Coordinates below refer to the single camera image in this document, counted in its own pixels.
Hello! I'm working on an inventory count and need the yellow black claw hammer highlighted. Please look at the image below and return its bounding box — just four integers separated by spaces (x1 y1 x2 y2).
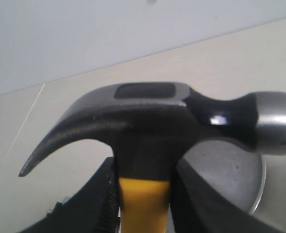
19 82 286 233

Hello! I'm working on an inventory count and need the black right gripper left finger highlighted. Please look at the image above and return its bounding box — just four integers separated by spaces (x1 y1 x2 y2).
22 157 120 233

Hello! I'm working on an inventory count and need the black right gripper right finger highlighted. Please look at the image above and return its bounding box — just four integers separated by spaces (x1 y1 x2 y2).
170 160 280 233

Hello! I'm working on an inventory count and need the round stainless steel plate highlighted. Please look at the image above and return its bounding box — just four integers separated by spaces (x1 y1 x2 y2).
184 140 267 215

